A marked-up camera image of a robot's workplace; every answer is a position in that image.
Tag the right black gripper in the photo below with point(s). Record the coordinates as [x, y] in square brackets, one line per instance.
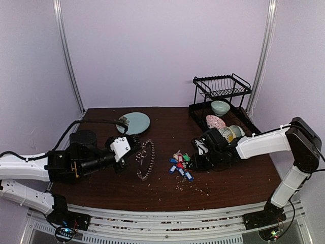
[200, 156]

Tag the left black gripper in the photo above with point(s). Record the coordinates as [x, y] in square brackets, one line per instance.
[124, 162]

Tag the pile of tagged keys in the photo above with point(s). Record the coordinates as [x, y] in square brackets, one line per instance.
[180, 163]

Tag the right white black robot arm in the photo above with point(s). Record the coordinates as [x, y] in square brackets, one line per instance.
[296, 137]

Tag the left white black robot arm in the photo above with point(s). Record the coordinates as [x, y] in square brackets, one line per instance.
[81, 158]

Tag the teal flower plate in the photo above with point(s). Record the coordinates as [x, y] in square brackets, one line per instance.
[137, 122]

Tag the yellow patterned bowl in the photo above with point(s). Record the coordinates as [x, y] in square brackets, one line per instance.
[227, 133]

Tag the pink patterned bowl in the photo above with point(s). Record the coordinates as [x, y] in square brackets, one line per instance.
[214, 122]

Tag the light green bowl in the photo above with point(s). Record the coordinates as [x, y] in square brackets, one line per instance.
[220, 108]

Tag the right green led board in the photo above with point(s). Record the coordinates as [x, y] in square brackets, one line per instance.
[270, 234]

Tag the green led board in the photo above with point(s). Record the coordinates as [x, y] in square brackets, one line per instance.
[270, 234]
[64, 232]

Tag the left green led board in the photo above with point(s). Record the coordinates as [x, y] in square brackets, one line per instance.
[64, 232]

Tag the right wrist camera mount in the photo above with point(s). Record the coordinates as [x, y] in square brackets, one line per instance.
[200, 146]

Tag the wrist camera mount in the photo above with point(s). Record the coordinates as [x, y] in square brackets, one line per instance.
[200, 146]
[120, 147]

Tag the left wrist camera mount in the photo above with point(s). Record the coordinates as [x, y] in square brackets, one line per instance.
[120, 147]

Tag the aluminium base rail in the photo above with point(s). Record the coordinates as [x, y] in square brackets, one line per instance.
[223, 225]

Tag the black wire dish rack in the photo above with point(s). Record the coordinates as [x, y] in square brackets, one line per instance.
[230, 89]

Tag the left aluminium frame post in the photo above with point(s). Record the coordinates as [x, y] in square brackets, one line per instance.
[66, 54]

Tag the aluminium frame post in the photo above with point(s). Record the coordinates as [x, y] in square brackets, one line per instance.
[262, 62]
[66, 54]

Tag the right aluminium frame post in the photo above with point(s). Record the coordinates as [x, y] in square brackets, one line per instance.
[262, 62]

